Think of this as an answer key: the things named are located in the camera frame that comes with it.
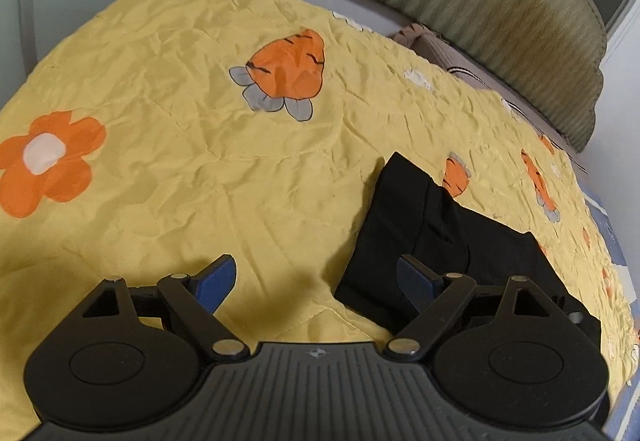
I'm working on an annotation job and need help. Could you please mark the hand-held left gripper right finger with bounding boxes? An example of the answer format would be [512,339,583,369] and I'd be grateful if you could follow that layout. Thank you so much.
[384,256,566,363]

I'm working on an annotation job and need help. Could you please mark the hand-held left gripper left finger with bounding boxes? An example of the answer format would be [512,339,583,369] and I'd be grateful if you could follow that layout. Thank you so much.
[80,254,251,362]

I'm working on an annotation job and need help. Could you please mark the brown striped pillow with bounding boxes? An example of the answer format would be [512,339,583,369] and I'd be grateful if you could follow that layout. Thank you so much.
[389,23,576,147]

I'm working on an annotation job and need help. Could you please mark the black pants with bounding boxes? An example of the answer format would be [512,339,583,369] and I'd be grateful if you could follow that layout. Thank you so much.
[334,151,602,347]

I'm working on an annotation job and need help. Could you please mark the yellow carrot print blanket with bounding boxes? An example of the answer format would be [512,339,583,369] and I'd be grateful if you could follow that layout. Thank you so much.
[0,0,637,427]

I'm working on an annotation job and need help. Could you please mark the olive padded headboard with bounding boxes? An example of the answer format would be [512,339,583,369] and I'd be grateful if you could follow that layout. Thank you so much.
[336,0,608,153]

